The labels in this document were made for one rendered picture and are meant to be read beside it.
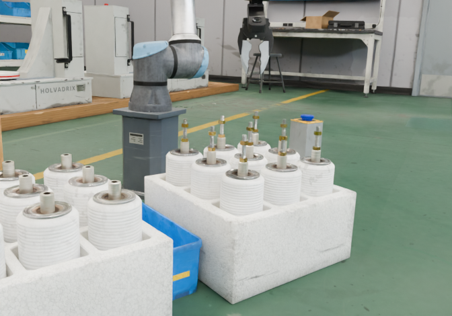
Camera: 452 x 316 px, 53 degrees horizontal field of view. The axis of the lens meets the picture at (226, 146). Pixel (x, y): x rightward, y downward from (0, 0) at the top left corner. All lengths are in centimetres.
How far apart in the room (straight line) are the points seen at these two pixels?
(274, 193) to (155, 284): 35
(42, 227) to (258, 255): 45
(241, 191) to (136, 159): 68
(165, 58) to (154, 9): 594
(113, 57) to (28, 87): 92
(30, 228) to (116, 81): 304
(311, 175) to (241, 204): 23
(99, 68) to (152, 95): 234
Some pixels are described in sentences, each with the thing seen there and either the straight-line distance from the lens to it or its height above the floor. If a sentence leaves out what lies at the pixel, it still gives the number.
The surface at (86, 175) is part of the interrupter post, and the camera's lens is 93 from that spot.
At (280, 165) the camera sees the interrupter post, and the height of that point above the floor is 26.
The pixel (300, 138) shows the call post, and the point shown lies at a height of 26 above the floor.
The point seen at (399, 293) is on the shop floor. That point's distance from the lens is 113.
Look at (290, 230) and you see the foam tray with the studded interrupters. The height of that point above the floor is 13.
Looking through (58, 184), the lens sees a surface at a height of 23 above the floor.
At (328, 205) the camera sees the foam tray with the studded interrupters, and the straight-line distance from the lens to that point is 111.
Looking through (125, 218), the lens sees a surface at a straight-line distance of 81.
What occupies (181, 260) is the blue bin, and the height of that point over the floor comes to 9.
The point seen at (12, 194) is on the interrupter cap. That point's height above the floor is 25.
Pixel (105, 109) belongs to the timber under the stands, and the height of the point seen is 3.
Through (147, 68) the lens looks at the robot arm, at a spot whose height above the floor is 44.
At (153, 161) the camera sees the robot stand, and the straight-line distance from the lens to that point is 154.
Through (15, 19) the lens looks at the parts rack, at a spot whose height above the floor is 75.
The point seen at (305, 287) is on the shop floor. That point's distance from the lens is 108.
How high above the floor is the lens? 53
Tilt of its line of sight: 13 degrees down
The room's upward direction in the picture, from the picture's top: 2 degrees clockwise
